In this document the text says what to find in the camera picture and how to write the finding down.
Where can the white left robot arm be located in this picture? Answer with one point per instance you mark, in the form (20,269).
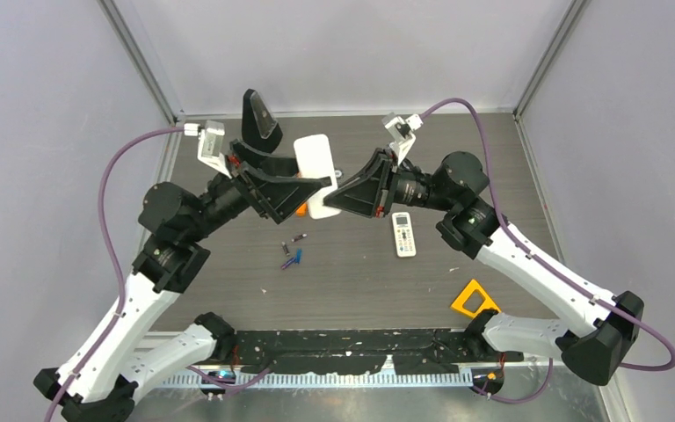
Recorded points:
(104,380)

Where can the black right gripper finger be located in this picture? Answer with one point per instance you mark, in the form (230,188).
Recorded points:
(371,175)
(358,195)

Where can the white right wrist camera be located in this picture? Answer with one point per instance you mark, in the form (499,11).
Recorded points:
(403,134)

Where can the red white remote control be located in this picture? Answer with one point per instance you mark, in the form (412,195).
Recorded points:
(314,159)

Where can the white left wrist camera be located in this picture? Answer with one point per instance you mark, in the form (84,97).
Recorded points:
(210,149)

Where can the purple battery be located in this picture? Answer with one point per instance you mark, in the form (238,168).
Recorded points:
(288,263)

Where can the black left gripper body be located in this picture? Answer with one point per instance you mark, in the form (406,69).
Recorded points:
(245,182)

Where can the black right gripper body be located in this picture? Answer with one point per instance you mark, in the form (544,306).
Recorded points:
(389,194)

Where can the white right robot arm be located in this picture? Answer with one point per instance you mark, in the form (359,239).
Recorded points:
(593,328)

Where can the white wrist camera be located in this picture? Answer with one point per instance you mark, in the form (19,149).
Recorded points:
(210,149)
(403,134)

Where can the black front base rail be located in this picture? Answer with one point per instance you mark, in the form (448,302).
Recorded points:
(432,351)

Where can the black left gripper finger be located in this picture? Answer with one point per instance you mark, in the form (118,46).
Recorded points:
(277,198)
(279,166)

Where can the yellow triangular frame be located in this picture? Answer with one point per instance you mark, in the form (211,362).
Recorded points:
(472,300)

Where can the black wedge stand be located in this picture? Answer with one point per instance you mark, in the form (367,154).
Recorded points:
(260,129)

